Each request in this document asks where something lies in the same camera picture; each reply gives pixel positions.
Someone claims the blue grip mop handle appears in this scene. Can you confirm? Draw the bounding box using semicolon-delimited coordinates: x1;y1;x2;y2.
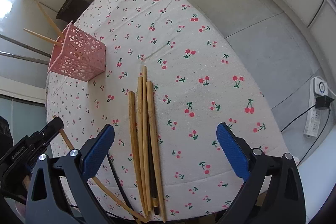
0;52;50;64

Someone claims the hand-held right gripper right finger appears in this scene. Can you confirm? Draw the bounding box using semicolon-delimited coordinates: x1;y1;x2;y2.
216;122;306;224

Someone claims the dark trash bin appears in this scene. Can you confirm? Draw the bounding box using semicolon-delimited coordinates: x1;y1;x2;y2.
56;0;88;22

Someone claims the black cable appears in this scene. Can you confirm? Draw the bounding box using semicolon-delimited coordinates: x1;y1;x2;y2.
298;109;332;165
280;105;317;133
106;154;141;223

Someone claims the frosted glass door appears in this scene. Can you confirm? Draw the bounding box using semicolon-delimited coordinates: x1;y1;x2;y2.
0;77;48;140

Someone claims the white wall timer socket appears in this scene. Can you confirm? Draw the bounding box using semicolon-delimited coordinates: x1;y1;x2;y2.
310;77;328;102

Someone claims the pink perforated basket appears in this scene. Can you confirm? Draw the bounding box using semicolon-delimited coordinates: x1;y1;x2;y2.
47;23;107;82

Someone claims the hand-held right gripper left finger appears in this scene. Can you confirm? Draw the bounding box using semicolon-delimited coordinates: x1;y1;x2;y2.
25;124;116;224

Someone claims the black chopstick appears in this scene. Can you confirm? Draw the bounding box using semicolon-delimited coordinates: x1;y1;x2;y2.
148;122;160;215

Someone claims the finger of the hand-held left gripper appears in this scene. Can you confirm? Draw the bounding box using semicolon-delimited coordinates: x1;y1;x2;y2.
38;117;64;147

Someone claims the black power adapter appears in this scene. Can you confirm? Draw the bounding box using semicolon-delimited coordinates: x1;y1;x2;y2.
315;95;335;109

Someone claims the white power strip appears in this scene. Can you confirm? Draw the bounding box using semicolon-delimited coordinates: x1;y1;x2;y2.
304;109;322;138

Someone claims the grey mop handle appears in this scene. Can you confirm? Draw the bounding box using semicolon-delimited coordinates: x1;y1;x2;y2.
0;34;51;58

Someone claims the cherry print tablecloth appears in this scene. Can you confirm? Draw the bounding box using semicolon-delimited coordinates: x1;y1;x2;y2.
45;0;300;223

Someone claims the dark cloth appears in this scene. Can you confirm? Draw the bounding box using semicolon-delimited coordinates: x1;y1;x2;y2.
0;116;13;147

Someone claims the wooden chopstick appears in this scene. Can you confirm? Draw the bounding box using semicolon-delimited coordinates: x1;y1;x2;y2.
142;66;154;211
146;81;166;223
137;77;153;214
128;91;148;219
52;114;148;223
34;0;65;39
24;28;61;45

